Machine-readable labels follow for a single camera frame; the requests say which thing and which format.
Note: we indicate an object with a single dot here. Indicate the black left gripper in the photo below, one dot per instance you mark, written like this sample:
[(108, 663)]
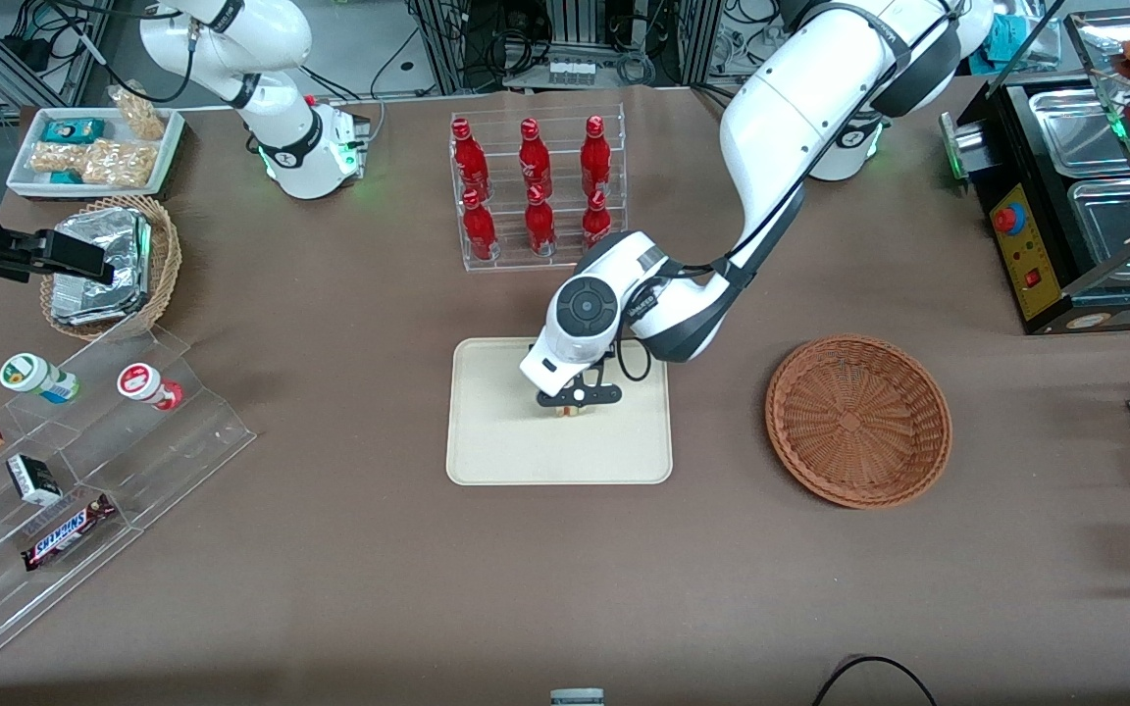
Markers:
[(608, 354)]

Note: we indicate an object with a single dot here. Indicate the triangular sandwich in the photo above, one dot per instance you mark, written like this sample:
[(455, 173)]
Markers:
[(567, 411)]

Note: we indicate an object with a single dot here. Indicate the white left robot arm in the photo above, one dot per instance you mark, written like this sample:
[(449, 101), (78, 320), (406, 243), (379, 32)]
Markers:
[(781, 118)]

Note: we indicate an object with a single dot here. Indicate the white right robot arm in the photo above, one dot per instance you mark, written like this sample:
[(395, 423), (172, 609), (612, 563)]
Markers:
[(281, 137)]

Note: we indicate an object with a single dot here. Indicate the white rectangular snack tray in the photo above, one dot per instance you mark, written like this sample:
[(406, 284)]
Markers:
[(25, 181)]

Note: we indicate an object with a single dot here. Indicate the tan wicker basket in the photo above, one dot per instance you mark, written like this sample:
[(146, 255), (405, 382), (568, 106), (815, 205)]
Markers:
[(165, 260)]

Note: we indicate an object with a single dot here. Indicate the beige rectangular tray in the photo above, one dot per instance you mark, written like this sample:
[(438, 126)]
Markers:
[(496, 441)]

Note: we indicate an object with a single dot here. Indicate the round brown wicker basket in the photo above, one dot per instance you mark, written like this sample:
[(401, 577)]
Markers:
[(859, 422)]

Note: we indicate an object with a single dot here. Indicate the silver foil wrapped package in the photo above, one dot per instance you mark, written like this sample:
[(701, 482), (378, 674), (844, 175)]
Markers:
[(99, 294)]

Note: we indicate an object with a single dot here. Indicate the small teal packet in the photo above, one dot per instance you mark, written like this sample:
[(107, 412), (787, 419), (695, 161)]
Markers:
[(65, 177)]

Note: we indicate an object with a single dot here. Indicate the clear puffed snack bag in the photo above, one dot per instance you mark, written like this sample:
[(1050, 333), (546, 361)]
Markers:
[(119, 164), (55, 157), (141, 116)]

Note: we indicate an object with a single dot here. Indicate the green lid yogurt cup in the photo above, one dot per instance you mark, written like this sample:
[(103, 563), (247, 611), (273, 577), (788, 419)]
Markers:
[(27, 374)]

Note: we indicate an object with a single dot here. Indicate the clear acrylic bottle rack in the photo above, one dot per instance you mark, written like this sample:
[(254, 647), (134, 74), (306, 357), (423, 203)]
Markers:
[(565, 263)]

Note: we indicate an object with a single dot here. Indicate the teal snack box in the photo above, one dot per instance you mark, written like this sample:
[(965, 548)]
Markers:
[(73, 130)]

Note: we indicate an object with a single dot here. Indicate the red lid yogurt cup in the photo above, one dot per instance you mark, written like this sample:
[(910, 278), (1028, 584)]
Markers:
[(141, 382)]

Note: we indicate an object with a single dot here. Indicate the red cola bottle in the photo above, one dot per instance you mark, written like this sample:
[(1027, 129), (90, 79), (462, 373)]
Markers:
[(595, 157), (534, 162), (596, 221), (539, 226), (470, 162), (479, 230)]

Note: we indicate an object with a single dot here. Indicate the small black white box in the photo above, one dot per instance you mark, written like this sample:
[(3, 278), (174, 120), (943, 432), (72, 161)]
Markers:
[(33, 480)]

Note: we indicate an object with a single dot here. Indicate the clear acrylic stepped display stand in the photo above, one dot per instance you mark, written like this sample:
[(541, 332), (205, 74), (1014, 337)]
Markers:
[(163, 461)]

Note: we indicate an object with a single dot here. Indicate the brown snickers bar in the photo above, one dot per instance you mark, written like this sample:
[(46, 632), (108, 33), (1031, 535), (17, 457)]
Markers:
[(67, 532)]

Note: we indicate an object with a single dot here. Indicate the white connector strip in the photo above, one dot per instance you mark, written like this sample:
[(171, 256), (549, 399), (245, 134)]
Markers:
[(571, 72)]

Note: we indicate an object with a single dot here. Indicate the small grey object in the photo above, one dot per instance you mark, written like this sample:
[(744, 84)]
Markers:
[(577, 697)]

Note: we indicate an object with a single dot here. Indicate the metal equipment rack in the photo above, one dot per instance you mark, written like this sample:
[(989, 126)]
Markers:
[(516, 39)]

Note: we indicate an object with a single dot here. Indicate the brown table cloth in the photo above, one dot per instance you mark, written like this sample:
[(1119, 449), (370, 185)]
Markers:
[(330, 608)]

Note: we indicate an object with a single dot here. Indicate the black yellow food warmer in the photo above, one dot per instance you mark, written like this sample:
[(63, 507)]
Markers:
[(1031, 245)]

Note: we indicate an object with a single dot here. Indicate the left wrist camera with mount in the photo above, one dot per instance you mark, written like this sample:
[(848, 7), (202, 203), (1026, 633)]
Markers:
[(565, 395)]

